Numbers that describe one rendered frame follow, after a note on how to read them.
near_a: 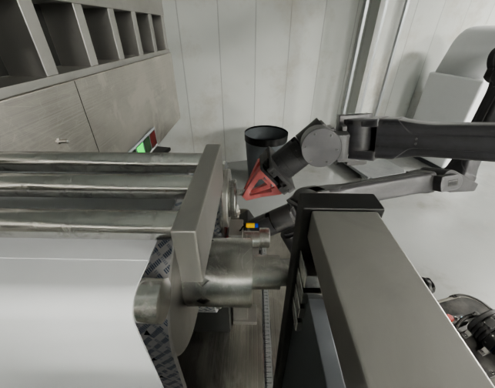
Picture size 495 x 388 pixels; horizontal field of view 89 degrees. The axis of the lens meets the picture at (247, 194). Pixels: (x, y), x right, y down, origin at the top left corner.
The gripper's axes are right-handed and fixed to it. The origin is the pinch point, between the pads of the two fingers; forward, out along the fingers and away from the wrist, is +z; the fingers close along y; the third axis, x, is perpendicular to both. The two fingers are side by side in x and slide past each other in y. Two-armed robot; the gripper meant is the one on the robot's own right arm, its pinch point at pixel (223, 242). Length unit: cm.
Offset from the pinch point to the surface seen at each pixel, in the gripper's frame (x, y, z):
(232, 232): 10.1, -11.1, -10.0
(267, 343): -20.2, -16.6, -1.6
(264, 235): 6.1, -10.6, -14.8
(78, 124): 40.4, 5.7, 12.1
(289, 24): 21, 285, -65
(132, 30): 56, 49, 5
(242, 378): -17.3, -23.8, 3.4
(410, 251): -161, 103, -67
